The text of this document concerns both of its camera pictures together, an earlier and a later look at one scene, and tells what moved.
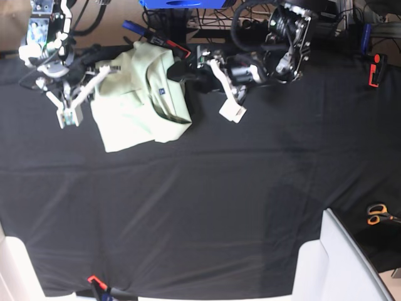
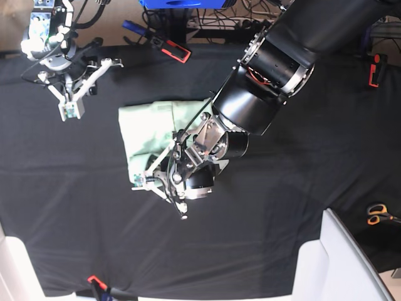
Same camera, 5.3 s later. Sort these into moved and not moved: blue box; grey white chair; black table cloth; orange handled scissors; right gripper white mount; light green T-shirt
Moved: light green T-shirt; right gripper white mount
Not moved: blue box; orange handled scissors; black table cloth; grey white chair
